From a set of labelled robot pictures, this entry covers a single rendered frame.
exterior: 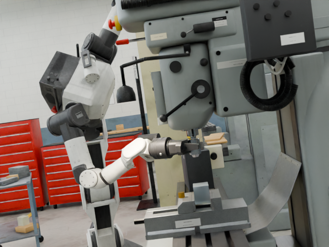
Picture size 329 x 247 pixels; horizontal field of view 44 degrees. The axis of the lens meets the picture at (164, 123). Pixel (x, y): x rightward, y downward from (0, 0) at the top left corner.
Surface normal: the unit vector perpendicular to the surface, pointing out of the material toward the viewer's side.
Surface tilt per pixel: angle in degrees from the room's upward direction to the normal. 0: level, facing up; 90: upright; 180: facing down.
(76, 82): 58
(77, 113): 76
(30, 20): 90
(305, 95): 90
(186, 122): 123
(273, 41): 90
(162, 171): 90
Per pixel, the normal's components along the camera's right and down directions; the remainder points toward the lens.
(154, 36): -0.04, 0.06
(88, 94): 0.13, -0.51
